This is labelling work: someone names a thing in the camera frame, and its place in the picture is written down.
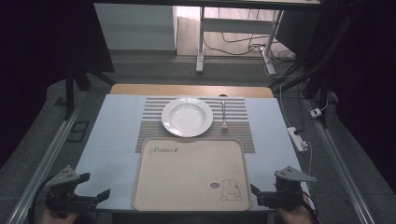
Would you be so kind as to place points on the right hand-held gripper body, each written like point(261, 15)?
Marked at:
point(286, 194)

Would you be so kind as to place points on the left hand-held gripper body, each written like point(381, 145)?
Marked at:
point(63, 199)

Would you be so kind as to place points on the person's left hand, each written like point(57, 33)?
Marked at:
point(56, 218)

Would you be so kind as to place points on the person's right hand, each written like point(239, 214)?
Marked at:
point(295, 216)

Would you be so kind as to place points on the white power strip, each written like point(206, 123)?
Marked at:
point(297, 139)

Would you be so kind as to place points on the striped woven placemat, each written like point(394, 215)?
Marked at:
point(236, 140)

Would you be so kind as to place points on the black plug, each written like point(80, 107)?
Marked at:
point(298, 131)

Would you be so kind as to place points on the beige tray with rabbit print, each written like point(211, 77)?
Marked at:
point(190, 177)

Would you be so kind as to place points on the small white adapter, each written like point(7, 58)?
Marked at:
point(316, 112)

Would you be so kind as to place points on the silver metal fork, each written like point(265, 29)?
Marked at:
point(223, 115)

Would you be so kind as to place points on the black metal stand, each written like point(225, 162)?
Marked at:
point(69, 93)
point(323, 93)

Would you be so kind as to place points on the white round plate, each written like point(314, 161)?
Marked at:
point(186, 117)

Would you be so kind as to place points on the dark curtain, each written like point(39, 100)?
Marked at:
point(370, 77)
point(31, 62)

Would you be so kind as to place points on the aluminium rail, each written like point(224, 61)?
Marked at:
point(46, 158)
point(339, 165)

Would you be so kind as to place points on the white desk frame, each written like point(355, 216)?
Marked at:
point(236, 25)

